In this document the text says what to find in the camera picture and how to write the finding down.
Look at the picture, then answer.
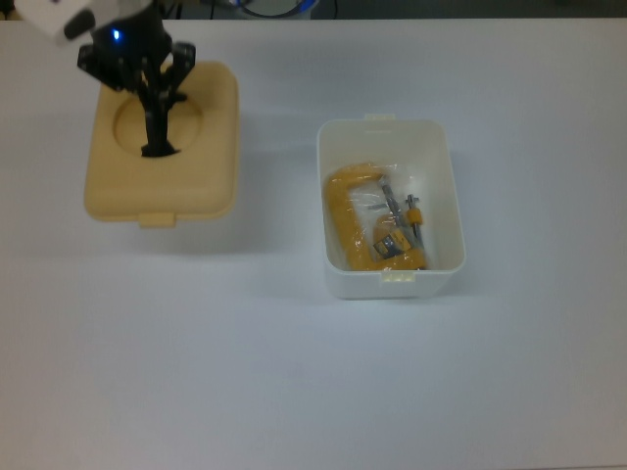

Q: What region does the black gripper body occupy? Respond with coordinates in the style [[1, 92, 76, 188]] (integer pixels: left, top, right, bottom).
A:
[[90, 7, 173, 74]]

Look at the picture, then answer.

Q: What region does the tan case lid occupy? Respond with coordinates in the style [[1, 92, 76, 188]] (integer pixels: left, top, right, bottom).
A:
[[82, 60, 241, 229]]

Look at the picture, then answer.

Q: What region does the white plastic tool case box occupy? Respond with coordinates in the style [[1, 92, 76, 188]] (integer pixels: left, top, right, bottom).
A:
[[315, 113, 467, 302]]

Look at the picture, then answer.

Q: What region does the yellow C-clamp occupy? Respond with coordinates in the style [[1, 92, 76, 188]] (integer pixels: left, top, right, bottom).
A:
[[322, 163, 432, 272]]

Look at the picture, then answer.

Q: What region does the clear plastic bag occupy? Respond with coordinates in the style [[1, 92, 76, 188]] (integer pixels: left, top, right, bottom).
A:
[[323, 160, 438, 273]]

